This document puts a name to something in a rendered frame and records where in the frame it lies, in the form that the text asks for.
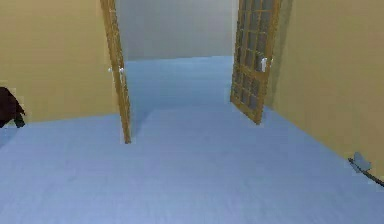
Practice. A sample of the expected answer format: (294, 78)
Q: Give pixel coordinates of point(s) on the dark brown furniture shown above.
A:
(8, 106)

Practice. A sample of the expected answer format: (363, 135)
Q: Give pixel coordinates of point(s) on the wooden glass-paned room door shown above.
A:
(252, 63)

